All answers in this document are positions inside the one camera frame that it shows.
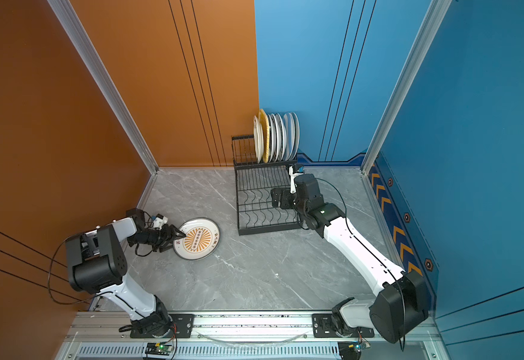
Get blue striped plate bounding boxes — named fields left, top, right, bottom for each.
left=284, top=112, right=295, bottom=161
left=291, top=112, right=300, bottom=160

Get orange sunburst plate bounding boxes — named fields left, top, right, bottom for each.
left=173, top=217, right=221, bottom=261

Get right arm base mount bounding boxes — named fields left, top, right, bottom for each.
left=311, top=313, right=374, bottom=338

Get aluminium corner post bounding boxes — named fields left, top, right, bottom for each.
left=361, top=0, right=452, bottom=175
left=48, top=0, right=159, bottom=176

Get cream floral plate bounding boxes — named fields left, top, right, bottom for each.
left=253, top=116, right=263, bottom=164

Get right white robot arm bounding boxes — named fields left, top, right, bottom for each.
left=271, top=166, right=429, bottom=346

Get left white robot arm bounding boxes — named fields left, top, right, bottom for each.
left=65, top=208, right=186, bottom=338

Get green cloud pattern plate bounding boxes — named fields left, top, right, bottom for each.
left=276, top=114, right=287, bottom=161

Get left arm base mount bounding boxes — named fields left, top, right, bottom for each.
left=119, top=313, right=195, bottom=339

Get white plate red characters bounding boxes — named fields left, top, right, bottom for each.
left=269, top=114, right=276, bottom=163

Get aluminium corner post left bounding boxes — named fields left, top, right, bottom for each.
left=48, top=0, right=159, bottom=176

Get green circuit board right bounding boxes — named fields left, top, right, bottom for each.
left=338, top=341, right=371, bottom=360

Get yellow woven square plate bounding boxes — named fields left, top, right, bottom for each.
left=258, top=109, right=270, bottom=163

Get green circuit board left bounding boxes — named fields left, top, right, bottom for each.
left=143, top=342, right=176, bottom=359

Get aluminium front rail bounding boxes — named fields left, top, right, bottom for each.
left=56, top=310, right=449, bottom=359

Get red green rimmed plate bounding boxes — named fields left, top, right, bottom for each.
left=272, top=114, right=282, bottom=162

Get black wire dish rack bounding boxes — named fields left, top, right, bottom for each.
left=231, top=135, right=301, bottom=236

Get green circuit board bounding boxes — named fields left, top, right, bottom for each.
left=143, top=342, right=176, bottom=359
left=338, top=341, right=371, bottom=360

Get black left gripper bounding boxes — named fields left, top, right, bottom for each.
left=129, top=225, right=186, bottom=253

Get aluminium corner post right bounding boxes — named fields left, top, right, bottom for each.
left=361, top=0, right=452, bottom=175

